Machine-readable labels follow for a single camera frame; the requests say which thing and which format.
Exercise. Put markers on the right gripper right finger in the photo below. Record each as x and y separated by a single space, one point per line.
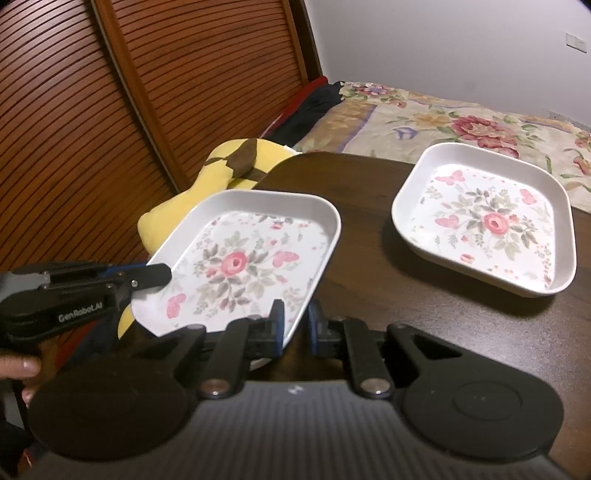
351 341

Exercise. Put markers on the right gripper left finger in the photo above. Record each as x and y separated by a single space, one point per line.
228 354

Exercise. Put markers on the floral square plate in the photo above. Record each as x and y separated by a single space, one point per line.
234 254
490 216

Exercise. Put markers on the floral square plate front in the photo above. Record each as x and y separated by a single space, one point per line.
490 216

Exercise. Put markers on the person left hand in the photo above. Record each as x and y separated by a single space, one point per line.
25 369

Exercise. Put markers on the yellow plush toy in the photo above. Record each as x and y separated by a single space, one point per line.
236 164

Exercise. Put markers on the wooden louvered wardrobe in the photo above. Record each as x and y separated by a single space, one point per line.
109 108

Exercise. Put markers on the floral bed blanket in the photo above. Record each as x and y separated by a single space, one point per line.
380 121

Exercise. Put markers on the white wall switch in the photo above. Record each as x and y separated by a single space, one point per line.
576 43

